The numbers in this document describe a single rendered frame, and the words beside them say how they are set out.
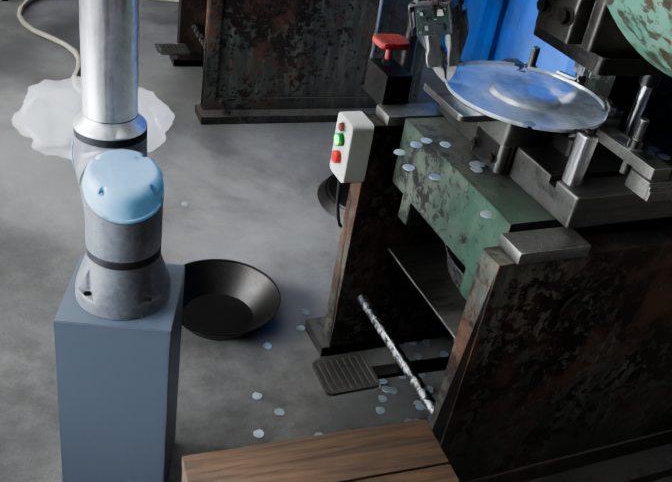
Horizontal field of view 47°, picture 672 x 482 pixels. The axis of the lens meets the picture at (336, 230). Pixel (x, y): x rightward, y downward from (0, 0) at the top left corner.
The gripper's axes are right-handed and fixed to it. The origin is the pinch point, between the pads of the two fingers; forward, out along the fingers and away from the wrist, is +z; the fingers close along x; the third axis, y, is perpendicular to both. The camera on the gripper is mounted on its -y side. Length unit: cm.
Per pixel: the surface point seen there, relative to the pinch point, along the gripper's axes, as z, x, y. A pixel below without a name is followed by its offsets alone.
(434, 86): 1.1, -1.3, 4.2
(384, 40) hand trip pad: -2.2, -16.8, -17.7
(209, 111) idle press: 41, -118, -105
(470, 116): 3.9, 6.5, 12.4
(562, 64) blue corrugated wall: 52, -1, -180
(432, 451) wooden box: 48, 3, 43
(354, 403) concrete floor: 75, -28, 5
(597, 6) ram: -9.0, 25.4, -1.9
